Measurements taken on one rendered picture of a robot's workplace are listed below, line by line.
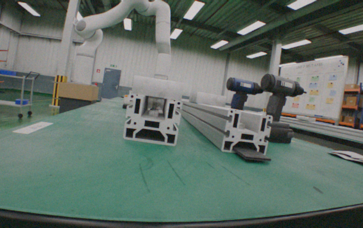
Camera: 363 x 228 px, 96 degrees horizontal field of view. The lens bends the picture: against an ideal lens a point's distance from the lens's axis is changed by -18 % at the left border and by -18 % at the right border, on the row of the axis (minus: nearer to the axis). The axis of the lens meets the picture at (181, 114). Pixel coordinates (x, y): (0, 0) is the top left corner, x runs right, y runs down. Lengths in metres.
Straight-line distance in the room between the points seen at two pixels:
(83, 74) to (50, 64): 11.95
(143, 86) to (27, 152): 0.26
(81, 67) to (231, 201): 1.26
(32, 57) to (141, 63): 6.58
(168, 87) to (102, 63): 12.10
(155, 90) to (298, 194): 0.33
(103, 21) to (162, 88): 1.00
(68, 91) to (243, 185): 1.20
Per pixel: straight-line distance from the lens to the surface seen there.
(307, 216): 0.23
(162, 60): 1.19
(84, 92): 1.29
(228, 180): 0.25
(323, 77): 3.81
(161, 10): 1.29
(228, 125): 0.39
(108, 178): 0.21
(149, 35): 12.78
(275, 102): 0.69
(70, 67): 12.59
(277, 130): 0.68
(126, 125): 0.37
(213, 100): 0.71
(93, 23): 1.37
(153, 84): 0.43
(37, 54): 13.70
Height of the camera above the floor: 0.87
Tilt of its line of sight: 4 degrees down
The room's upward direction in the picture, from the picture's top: 9 degrees clockwise
